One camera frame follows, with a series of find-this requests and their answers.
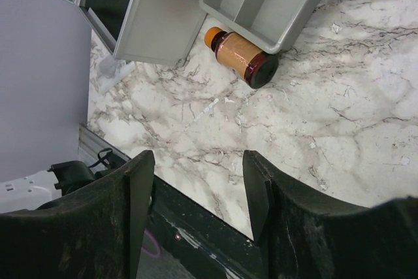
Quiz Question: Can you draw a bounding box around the grey metal first aid case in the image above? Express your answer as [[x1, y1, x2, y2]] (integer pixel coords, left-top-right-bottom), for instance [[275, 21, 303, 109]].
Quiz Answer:
[[68, 0, 206, 67]]

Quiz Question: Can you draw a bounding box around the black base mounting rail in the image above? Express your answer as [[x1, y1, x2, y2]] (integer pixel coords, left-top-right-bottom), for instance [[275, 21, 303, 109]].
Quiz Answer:
[[94, 148, 265, 279]]

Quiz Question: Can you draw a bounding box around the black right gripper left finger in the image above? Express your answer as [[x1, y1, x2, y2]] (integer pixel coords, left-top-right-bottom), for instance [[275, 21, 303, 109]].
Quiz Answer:
[[1, 150, 155, 278]]

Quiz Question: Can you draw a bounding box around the brown bottle orange cap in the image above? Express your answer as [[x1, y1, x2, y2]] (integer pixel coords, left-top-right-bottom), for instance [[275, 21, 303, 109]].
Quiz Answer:
[[204, 27, 278, 89]]

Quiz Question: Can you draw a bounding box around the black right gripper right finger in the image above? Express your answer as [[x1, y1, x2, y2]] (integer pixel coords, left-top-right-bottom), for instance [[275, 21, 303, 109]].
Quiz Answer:
[[242, 150, 417, 278]]

